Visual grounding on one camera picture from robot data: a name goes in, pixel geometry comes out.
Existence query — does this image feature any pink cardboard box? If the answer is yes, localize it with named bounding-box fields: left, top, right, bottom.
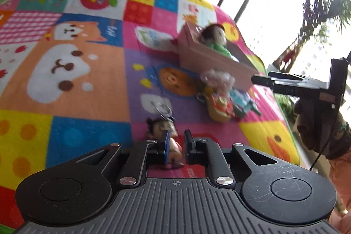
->
left=177, top=22, right=260, bottom=92

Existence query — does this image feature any black cable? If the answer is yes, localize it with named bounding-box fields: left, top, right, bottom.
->
left=309, top=124, right=339, bottom=171

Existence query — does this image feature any small doll keychain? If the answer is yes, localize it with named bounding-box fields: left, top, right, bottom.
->
left=145, top=102, right=185, bottom=170

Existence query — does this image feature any person's right hand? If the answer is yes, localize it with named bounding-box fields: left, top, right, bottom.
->
left=294, top=99, right=337, bottom=154

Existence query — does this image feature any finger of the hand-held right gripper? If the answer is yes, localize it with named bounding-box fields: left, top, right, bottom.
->
left=251, top=74, right=333, bottom=103
left=268, top=71, right=331, bottom=86

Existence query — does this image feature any crochet doll with red hat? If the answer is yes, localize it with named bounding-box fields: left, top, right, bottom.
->
left=198, top=23, right=239, bottom=62

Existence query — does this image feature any green potted plant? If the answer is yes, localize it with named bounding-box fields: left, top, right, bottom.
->
left=274, top=94, right=298, bottom=120

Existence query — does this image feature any yellow toy figure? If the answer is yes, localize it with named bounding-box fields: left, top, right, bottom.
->
left=196, top=87, right=236, bottom=123

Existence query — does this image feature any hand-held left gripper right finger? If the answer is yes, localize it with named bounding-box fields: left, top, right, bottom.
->
left=184, top=129, right=278, bottom=187

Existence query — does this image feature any colourful cartoon play mat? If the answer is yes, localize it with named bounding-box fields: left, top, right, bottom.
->
left=0, top=0, right=302, bottom=229

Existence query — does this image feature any person's orange clothing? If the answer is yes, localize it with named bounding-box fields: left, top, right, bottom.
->
left=328, top=153, right=351, bottom=229

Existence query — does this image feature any outdoor tree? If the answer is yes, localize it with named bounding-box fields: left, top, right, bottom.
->
left=297, top=0, right=351, bottom=40

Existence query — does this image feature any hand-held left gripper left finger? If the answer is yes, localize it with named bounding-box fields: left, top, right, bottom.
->
left=77, top=130, right=172, bottom=188

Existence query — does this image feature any teal toy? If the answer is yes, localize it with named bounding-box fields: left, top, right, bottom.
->
left=229, top=89, right=262, bottom=118

